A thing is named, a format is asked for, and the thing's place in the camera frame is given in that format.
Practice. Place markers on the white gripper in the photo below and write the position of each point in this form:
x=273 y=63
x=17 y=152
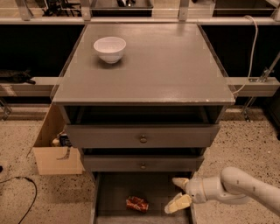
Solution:
x=194 y=189

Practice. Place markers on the round top drawer knob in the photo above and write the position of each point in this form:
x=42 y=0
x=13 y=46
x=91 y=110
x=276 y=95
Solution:
x=143 y=139

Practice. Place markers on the grey bottom drawer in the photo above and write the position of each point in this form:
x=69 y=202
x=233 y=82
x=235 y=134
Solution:
x=113 y=188

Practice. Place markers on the grey drawer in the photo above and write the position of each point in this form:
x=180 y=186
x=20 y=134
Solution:
x=128 y=136
x=113 y=188
x=131 y=163

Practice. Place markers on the grey middle drawer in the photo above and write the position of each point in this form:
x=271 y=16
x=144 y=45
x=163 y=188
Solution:
x=131 y=163

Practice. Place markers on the grey drawer cabinet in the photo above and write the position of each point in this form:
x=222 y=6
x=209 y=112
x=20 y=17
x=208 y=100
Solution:
x=167 y=75

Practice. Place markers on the grey top drawer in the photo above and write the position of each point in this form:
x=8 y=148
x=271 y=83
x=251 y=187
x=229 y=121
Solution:
x=128 y=136

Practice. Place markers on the wooden side box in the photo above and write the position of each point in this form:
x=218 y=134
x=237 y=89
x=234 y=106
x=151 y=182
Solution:
x=51 y=157

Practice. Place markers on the white ceramic bowl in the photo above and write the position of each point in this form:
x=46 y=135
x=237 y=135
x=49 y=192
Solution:
x=110 y=49

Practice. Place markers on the dark tray in background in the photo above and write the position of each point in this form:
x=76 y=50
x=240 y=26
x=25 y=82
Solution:
x=121 y=8

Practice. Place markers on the black object on rail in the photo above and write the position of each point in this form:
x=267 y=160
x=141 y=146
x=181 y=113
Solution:
x=15 y=76

